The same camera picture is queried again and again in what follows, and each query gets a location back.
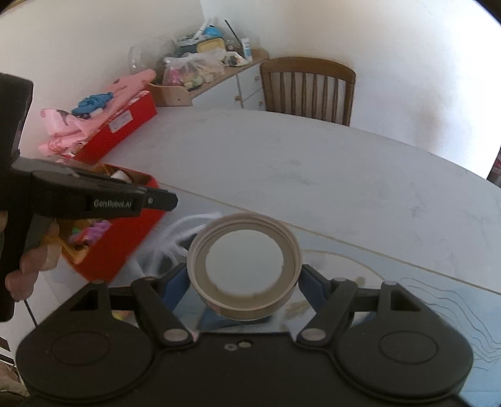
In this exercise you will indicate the clear glass bowl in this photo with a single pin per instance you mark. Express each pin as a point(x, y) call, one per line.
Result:
point(149, 54)

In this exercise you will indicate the white round jar lid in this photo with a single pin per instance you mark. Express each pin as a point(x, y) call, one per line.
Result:
point(244, 266)

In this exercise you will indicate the person's left hand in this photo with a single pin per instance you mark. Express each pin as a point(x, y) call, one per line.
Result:
point(20, 282)

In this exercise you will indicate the clear plastic bag of items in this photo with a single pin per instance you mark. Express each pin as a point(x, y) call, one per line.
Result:
point(194, 70)

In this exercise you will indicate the pink printed cloth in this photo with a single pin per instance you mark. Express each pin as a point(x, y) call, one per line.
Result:
point(67, 131)

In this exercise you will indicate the white wooden sideboard cabinet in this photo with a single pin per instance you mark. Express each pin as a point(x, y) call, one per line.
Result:
point(239, 88)

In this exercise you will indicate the blue crumpled cloth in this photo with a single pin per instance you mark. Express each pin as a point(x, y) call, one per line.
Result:
point(92, 104)

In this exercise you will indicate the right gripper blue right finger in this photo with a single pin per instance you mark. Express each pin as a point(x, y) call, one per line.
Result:
point(332, 302)

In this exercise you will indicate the red tin box with objects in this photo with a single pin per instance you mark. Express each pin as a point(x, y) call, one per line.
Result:
point(113, 238)

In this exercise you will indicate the red box with pink cloth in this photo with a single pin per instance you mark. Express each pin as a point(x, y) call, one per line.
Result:
point(138, 111)

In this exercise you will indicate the brown wooden chair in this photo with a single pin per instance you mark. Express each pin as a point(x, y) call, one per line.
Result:
point(318, 89)

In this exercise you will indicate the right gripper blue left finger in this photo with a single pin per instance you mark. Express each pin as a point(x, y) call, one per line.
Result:
point(155, 299)

